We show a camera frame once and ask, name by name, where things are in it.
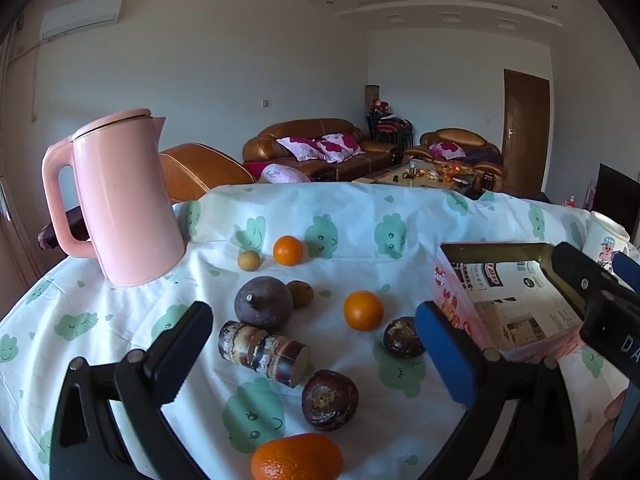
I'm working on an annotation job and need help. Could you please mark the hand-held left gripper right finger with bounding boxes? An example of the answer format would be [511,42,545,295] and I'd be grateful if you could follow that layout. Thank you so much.
[414,301,586,480]

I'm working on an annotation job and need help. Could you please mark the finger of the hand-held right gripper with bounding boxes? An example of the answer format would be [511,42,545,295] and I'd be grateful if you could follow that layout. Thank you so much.
[611,251,640,292]
[550,241,640,315]

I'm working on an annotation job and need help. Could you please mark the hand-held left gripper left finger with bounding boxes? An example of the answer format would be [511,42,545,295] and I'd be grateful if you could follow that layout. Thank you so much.
[49,301,216,480]

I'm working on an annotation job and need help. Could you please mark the dark water chestnut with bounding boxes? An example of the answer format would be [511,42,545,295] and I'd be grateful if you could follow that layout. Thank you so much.
[301,370,360,432]
[383,317,426,359]

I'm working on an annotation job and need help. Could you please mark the pink cardboard box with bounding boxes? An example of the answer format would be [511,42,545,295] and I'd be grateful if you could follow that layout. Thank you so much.
[434,241,586,361]

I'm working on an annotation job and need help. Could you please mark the sugarcane piece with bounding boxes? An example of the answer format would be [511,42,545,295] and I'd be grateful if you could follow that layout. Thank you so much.
[218,320,309,389]

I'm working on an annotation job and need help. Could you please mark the medium orange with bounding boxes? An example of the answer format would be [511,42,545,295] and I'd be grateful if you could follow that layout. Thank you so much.
[343,290,385,332]

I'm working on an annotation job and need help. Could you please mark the large purple water chestnut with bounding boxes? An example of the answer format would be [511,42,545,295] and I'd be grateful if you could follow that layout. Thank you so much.
[235,276,294,332]

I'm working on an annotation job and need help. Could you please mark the person's right hand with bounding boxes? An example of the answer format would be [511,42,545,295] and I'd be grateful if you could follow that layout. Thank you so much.
[585,389,630,480]

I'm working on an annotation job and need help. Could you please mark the white cartoon mug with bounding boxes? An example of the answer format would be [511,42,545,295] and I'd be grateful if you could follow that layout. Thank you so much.
[582,211,631,273]

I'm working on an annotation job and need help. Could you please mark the black television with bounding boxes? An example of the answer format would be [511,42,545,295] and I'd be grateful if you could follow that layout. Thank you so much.
[592,162,640,248]

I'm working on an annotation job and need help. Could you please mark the brown wooden door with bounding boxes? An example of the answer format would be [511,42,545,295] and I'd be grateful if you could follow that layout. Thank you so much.
[502,68,551,196]

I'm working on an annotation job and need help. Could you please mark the large orange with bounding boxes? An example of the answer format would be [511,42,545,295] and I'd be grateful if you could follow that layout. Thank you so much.
[250,433,345,480]

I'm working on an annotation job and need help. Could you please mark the small orange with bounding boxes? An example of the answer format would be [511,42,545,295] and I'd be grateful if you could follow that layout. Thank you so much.
[272,235,304,267]

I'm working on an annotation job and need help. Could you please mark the cloud printed white tablecloth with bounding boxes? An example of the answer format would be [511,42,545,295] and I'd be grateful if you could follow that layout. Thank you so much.
[0,182,640,480]

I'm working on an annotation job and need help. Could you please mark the pink electric kettle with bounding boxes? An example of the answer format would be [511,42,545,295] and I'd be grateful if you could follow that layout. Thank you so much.
[41,108,188,288]

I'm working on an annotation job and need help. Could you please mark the dark brown object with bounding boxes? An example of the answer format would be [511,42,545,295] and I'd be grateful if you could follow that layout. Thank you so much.
[37,206,91,252]

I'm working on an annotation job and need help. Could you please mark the pink floral pillow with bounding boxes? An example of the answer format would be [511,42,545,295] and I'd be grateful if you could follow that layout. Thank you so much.
[431,141,466,159]
[276,136,322,162]
[320,133,364,163]

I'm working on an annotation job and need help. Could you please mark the brown leather armchair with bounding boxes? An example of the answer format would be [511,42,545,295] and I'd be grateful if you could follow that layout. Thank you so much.
[402,128,506,193]
[159,143,257,204]

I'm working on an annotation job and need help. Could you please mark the coffee table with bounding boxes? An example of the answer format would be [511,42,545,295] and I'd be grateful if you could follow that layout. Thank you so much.
[352,160,481,196]

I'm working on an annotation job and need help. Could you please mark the dark stacked chairs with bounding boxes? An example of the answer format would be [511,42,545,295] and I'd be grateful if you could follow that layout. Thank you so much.
[367,110,415,148]

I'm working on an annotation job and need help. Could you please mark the brown leather three-seat sofa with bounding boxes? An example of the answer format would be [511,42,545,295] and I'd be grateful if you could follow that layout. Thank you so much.
[242,118,401,181]

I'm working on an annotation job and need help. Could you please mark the white air conditioner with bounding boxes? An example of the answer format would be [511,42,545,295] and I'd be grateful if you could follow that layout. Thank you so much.
[39,0,123,41]

